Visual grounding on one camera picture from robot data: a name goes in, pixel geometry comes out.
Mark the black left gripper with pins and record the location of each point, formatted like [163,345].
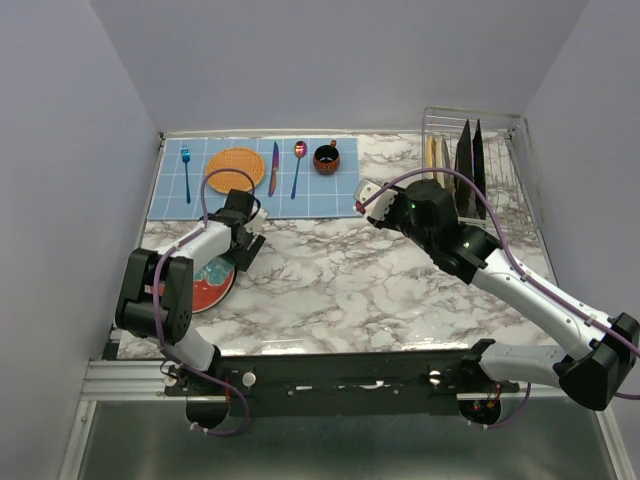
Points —
[238,258]

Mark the brown ceramic mug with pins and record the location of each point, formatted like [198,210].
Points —
[326,159]

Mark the woven wicker coaster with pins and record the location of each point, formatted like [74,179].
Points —
[238,168]

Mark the iridescent knife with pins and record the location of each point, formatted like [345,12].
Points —
[274,169]

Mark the brown rimmed plate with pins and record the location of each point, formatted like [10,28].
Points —
[442,160]

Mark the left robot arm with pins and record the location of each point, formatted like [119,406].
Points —
[156,297]

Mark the black square plate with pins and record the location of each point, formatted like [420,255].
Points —
[463,165]
[479,170]

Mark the iridescent spoon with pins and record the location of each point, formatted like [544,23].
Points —
[300,152]

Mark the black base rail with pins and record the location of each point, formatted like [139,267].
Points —
[384,383]

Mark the teal and red plate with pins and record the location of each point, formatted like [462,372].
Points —
[212,284]

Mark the blue fork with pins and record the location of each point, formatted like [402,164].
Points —
[185,158]

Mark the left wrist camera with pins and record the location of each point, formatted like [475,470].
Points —
[255,224]

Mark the wire dish rack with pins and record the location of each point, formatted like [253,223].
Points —
[504,138]

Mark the aluminium frame extrusion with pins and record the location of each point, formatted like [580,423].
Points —
[139,380]

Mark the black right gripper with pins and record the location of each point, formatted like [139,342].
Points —
[387,221]

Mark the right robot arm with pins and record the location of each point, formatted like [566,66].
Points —
[593,352]

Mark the blue grid placemat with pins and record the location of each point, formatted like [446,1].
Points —
[318,196]

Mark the yellow rimmed plate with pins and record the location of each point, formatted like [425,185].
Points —
[432,152]

